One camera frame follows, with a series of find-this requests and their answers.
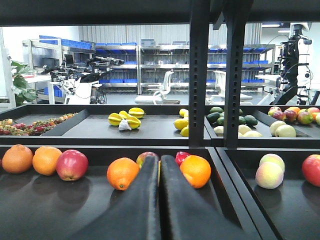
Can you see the black upright post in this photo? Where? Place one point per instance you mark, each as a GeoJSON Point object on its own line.
{"type": "Point", "coordinates": [198, 52]}
{"type": "Point", "coordinates": [236, 14]}

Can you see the white garlic bulb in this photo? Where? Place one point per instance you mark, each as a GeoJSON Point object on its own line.
{"type": "Point", "coordinates": [124, 125]}

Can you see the red apple behind orange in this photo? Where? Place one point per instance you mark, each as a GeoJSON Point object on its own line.
{"type": "Point", "coordinates": [141, 157]}

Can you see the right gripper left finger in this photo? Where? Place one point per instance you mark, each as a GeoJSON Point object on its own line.
{"type": "Point", "coordinates": [135, 215]}

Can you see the red bell pepper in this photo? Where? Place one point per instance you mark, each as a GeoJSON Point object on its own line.
{"type": "Point", "coordinates": [180, 157]}

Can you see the left orange of pair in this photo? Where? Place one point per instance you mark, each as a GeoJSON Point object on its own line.
{"type": "Point", "coordinates": [18, 159]}

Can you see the pale green pear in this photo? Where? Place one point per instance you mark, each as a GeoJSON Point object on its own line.
{"type": "Point", "coordinates": [273, 127]}
{"type": "Point", "coordinates": [286, 131]}

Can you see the orange of pair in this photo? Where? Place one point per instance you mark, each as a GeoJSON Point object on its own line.
{"type": "Point", "coordinates": [18, 159]}
{"type": "Point", "coordinates": [45, 160]}

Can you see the cherry tomato vine pile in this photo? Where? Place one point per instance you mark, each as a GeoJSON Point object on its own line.
{"type": "Point", "coordinates": [9, 127]}

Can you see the yellow round fruit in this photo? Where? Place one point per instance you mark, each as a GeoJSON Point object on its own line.
{"type": "Point", "coordinates": [159, 173]}

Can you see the red apple right tray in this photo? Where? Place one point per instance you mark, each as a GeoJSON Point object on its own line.
{"type": "Point", "coordinates": [311, 169]}

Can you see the orange by pepper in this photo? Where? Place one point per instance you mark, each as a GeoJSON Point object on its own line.
{"type": "Point", "coordinates": [196, 170]}

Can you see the lone orange centre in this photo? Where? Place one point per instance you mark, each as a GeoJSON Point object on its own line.
{"type": "Point", "coordinates": [122, 172]}

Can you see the black wooden fruit stand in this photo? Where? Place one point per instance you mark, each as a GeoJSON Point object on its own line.
{"type": "Point", "coordinates": [34, 207]}

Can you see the black upright post left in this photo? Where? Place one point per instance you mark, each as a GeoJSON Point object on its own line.
{"type": "Point", "coordinates": [198, 52]}

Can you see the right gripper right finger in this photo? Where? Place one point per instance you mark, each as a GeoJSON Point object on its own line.
{"type": "Point", "coordinates": [213, 212]}

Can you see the right orange of pair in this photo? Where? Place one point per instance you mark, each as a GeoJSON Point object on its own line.
{"type": "Point", "coordinates": [45, 160]}

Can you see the black upright post right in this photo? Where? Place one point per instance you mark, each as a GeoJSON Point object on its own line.
{"type": "Point", "coordinates": [236, 14]}

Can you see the red apple beside oranges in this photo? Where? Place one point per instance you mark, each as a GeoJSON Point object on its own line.
{"type": "Point", "coordinates": [72, 165]}

